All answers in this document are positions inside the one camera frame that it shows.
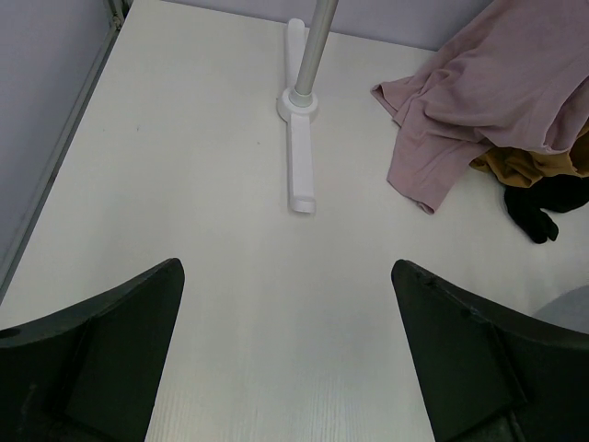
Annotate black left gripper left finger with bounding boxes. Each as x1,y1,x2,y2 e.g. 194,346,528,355
1,258,185,441

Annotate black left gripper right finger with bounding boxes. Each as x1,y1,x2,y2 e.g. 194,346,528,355
391,260,588,441

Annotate brown tank top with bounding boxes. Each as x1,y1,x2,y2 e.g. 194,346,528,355
470,123,588,188

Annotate mauve tank top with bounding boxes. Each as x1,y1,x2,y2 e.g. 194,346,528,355
373,1,588,213

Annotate black tank top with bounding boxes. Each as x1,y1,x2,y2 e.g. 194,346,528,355
503,175,588,244

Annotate white plastic basket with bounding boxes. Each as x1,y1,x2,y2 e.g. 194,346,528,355
534,285,589,334

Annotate white metal clothes rack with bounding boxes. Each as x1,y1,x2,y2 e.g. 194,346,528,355
276,0,339,215

